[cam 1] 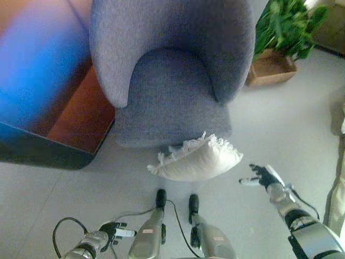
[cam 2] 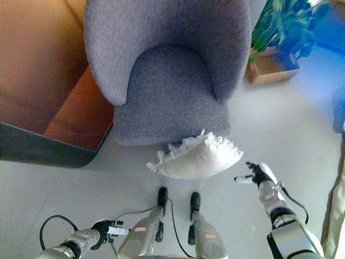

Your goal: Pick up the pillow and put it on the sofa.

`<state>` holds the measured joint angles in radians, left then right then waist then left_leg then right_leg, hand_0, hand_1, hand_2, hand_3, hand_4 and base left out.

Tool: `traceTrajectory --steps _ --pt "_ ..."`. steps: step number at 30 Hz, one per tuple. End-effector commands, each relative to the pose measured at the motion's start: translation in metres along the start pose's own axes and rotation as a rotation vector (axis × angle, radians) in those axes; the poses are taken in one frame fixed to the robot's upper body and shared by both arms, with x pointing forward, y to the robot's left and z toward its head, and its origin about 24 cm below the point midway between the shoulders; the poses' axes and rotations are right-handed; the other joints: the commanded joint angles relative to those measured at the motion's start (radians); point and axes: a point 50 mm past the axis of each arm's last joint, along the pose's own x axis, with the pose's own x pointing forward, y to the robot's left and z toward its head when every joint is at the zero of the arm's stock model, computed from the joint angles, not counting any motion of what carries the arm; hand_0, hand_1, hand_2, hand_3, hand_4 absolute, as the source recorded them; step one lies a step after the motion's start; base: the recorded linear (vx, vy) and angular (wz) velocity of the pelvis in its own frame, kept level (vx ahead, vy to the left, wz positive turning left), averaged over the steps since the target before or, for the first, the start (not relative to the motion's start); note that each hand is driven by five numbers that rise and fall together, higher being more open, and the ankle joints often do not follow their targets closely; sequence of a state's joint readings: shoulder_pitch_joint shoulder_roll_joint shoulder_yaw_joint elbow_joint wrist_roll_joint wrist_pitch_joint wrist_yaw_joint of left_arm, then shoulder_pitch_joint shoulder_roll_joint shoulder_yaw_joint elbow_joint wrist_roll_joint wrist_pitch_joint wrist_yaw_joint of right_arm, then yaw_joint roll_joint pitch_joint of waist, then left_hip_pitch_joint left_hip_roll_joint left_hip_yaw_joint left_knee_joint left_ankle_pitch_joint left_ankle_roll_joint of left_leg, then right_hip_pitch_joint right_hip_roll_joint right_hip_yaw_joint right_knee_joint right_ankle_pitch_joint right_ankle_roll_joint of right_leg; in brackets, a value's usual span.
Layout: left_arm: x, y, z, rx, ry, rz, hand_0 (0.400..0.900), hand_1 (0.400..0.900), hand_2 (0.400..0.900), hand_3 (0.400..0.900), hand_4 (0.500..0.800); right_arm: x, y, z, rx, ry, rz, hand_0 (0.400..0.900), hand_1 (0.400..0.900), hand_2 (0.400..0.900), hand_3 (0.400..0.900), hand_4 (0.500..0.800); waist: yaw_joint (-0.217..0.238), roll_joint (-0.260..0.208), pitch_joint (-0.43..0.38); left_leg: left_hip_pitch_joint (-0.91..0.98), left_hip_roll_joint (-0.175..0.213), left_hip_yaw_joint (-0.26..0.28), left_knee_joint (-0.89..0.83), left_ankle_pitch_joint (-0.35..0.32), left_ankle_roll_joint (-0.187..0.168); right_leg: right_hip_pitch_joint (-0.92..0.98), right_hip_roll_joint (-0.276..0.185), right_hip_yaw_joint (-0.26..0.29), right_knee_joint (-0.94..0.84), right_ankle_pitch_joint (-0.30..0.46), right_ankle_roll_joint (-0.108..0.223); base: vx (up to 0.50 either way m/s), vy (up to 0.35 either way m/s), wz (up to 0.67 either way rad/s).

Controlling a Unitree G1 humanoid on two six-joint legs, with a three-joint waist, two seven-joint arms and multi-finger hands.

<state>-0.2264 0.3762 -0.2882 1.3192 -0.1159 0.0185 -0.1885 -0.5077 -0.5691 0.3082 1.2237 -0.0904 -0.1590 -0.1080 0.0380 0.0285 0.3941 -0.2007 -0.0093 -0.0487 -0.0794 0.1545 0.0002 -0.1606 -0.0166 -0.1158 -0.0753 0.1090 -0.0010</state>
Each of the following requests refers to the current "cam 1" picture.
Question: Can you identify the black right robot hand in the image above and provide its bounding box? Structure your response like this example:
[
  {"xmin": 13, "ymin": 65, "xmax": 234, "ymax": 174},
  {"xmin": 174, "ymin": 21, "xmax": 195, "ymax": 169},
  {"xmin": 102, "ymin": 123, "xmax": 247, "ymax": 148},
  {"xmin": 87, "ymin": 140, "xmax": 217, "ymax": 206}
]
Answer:
[{"xmin": 238, "ymin": 163, "xmax": 285, "ymax": 192}]

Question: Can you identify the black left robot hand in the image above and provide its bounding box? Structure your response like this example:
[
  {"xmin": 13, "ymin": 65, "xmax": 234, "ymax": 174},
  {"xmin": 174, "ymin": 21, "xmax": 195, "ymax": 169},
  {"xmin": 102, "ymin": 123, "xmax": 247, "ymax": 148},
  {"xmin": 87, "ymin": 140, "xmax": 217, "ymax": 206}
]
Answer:
[{"xmin": 99, "ymin": 221, "xmax": 137, "ymax": 246}]

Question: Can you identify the white fringed pillow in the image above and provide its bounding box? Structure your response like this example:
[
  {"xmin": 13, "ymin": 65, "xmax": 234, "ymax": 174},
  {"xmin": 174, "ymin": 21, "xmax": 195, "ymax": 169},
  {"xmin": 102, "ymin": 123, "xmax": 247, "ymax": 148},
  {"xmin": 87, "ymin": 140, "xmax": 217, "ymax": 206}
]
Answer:
[{"xmin": 147, "ymin": 131, "xmax": 244, "ymax": 181}]

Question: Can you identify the grey fabric armchair sofa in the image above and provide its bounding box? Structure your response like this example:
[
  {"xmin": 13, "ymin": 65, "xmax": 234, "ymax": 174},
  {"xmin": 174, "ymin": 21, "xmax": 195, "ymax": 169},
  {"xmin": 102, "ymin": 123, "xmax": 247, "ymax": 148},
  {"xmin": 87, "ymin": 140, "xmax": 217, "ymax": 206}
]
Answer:
[{"xmin": 88, "ymin": 0, "xmax": 256, "ymax": 149}]

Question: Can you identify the silver left robot leg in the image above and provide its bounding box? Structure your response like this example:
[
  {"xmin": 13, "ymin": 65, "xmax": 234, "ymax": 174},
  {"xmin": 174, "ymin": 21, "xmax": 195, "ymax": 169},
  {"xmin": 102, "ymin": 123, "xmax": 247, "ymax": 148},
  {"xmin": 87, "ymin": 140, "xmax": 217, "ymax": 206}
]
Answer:
[{"xmin": 128, "ymin": 207, "xmax": 165, "ymax": 259}]

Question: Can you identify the silver robot leg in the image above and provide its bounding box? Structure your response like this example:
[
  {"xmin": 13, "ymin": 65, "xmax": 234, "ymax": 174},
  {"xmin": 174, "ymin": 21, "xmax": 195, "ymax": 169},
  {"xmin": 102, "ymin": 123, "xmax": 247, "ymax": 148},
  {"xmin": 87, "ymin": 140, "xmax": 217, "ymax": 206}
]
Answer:
[
  {"xmin": 191, "ymin": 213, "xmax": 237, "ymax": 259},
  {"xmin": 128, "ymin": 207, "xmax": 165, "ymax": 259}
]

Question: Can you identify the black left robot foot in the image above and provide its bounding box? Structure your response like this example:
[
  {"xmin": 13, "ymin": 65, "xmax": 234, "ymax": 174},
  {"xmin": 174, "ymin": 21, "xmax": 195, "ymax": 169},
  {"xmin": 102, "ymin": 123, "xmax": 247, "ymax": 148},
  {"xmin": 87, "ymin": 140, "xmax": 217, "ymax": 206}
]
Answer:
[{"xmin": 156, "ymin": 188, "xmax": 167, "ymax": 208}]

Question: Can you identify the black robot foot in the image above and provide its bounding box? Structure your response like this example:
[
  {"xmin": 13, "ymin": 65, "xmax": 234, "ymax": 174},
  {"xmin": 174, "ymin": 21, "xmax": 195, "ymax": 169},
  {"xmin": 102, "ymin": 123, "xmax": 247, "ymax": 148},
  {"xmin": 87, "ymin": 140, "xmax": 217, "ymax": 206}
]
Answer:
[
  {"xmin": 156, "ymin": 188, "xmax": 167, "ymax": 208},
  {"xmin": 188, "ymin": 194, "xmax": 200, "ymax": 224}
]

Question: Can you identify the black right robot foot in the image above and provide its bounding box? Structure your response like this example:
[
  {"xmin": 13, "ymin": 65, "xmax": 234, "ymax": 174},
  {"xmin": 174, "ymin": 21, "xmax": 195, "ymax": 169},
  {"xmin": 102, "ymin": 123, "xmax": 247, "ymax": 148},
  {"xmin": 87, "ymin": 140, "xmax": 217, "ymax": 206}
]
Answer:
[{"xmin": 188, "ymin": 194, "xmax": 200, "ymax": 224}]

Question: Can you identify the beige fabric curtain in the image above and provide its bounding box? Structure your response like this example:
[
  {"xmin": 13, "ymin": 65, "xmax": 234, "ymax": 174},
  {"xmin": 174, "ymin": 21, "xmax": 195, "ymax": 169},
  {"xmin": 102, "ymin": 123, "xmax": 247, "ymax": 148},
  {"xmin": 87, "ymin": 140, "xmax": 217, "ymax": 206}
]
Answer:
[{"xmin": 322, "ymin": 85, "xmax": 345, "ymax": 237}]

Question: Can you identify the silver right robot leg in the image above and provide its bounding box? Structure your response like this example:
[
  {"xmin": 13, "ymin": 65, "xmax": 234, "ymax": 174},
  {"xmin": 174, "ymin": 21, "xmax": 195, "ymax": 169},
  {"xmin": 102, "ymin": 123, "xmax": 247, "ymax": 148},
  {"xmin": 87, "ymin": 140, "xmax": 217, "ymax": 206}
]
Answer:
[{"xmin": 191, "ymin": 213, "xmax": 237, "ymax": 259}]

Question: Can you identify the tan wooden planter box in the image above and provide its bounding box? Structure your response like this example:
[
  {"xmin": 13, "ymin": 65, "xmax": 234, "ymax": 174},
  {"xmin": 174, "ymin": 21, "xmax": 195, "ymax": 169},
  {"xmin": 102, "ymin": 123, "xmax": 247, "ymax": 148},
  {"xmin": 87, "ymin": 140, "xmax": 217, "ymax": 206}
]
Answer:
[{"xmin": 245, "ymin": 48, "xmax": 298, "ymax": 87}]

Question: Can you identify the green leafy potted plant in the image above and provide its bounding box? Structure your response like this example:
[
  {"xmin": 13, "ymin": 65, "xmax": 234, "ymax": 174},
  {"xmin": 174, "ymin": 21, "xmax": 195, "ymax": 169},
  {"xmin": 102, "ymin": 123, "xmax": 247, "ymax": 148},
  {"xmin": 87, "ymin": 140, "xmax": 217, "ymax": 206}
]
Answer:
[{"xmin": 253, "ymin": 0, "xmax": 328, "ymax": 62}]

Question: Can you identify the glossy wooden table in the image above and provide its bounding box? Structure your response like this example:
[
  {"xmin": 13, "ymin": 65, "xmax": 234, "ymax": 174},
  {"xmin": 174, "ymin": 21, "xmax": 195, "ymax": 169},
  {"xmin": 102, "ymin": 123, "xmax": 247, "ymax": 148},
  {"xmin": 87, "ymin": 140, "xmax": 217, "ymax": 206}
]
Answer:
[{"xmin": 0, "ymin": 0, "xmax": 116, "ymax": 170}]

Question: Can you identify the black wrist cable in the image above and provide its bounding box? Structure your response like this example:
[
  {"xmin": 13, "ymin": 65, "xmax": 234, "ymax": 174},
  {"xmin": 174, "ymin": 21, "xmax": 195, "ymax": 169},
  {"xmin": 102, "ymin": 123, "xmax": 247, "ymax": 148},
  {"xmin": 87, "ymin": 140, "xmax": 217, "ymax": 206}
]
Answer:
[
  {"xmin": 52, "ymin": 217, "xmax": 89, "ymax": 259},
  {"xmin": 290, "ymin": 188, "xmax": 320, "ymax": 220}
]

